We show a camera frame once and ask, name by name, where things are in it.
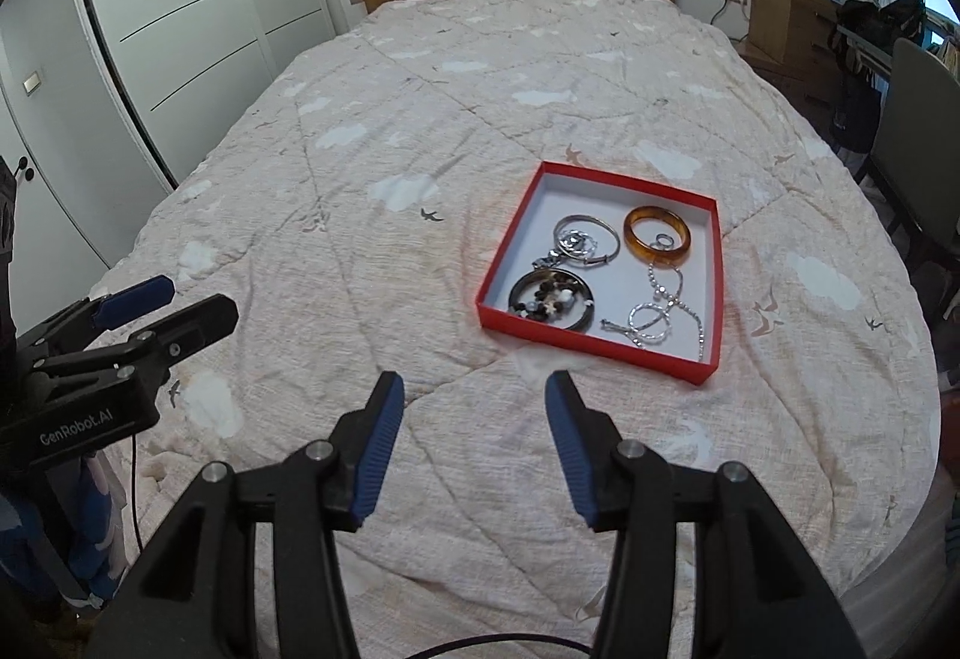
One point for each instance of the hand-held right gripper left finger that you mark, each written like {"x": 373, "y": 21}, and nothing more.
{"x": 379, "y": 449}

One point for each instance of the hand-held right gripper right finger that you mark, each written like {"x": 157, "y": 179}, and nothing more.
{"x": 566, "y": 449}

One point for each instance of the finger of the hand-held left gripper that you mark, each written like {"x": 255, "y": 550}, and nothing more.
{"x": 139, "y": 297}
{"x": 202, "y": 321}

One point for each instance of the red shallow box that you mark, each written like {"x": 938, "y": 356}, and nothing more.
{"x": 592, "y": 344}

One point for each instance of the small silver pendant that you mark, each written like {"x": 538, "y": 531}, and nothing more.
{"x": 613, "y": 327}

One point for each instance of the dark bangle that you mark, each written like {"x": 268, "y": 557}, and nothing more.
{"x": 517, "y": 300}

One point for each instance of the silver metal wristwatch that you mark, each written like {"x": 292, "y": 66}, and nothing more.
{"x": 576, "y": 244}

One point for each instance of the amber bangle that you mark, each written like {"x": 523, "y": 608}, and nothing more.
{"x": 634, "y": 246}

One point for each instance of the plain silver bangle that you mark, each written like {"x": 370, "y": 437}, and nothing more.
{"x": 611, "y": 231}

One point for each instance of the blue patterned clothing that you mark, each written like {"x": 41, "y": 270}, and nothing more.
{"x": 97, "y": 524}

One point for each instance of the white wardrobe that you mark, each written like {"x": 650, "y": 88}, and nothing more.
{"x": 187, "y": 29}

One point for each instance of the bed with beige quilt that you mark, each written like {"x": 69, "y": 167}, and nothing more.
{"x": 450, "y": 104}

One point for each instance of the grey chair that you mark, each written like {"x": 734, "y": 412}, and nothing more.
{"x": 922, "y": 126}

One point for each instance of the wooden cabinet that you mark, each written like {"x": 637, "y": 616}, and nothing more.
{"x": 787, "y": 21}

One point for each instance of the black bag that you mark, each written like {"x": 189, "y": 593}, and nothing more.
{"x": 877, "y": 14}

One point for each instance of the wall switch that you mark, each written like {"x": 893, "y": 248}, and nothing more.
{"x": 31, "y": 83}

